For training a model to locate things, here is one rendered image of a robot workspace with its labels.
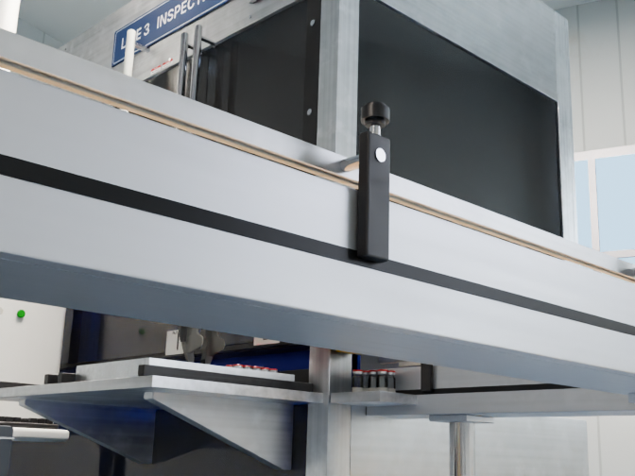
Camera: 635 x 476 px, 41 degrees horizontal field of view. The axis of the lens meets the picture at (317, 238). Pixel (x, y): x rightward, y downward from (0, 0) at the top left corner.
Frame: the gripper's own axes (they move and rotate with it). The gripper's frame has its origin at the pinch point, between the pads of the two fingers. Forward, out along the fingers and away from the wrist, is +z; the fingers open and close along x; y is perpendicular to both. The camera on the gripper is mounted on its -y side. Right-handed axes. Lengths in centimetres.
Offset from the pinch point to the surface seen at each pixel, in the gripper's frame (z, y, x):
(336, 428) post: 12.0, 19.9, 20.5
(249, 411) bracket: 9.4, 10.1, 6.3
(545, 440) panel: 11, 19, 97
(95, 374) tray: 3.9, -4.5, -19.6
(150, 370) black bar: 4.3, 16.0, -20.7
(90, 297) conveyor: 9, 96, -76
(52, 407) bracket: 8.7, -39.7, -10.2
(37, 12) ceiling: -222, -290, 79
